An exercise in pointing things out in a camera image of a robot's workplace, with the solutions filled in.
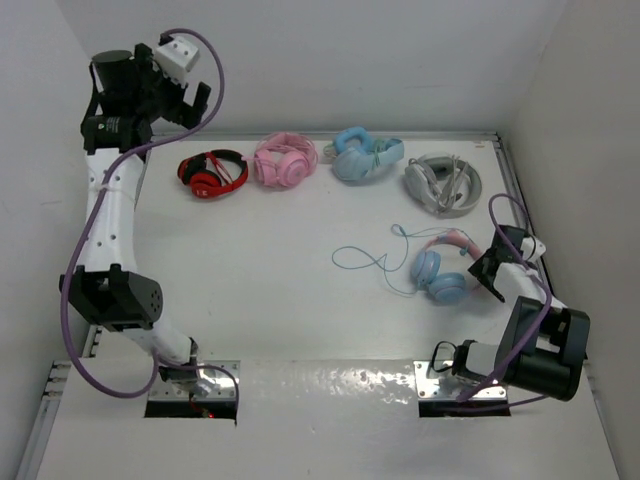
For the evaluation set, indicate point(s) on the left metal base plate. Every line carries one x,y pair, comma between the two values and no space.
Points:
210,380

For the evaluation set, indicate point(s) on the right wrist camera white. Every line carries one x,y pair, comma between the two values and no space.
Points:
532,248

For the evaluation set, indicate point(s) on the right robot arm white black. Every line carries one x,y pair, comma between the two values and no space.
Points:
543,346

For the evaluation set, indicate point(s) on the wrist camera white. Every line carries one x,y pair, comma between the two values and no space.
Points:
532,248
177,58

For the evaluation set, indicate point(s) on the pink gaming headphones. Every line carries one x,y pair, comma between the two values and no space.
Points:
284,159

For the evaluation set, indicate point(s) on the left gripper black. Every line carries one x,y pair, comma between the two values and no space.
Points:
146,70

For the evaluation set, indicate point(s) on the light blue headphones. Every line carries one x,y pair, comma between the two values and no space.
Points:
354,153

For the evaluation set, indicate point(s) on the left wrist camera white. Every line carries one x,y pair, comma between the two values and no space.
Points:
177,58

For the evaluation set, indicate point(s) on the blue pink cat-ear headphones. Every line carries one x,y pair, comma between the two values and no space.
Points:
426,272

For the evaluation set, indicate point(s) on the grey white headphones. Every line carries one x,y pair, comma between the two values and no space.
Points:
445,185

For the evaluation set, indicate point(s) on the red black headphones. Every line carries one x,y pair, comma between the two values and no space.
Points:
206,175

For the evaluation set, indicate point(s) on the metal base plate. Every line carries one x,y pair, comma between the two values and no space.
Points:
210,380
438,387

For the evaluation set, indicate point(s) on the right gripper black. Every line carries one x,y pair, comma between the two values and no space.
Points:
475,271

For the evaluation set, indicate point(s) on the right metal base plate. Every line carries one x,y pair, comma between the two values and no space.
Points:
438,387

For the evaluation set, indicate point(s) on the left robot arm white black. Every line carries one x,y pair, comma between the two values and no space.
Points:
102,283

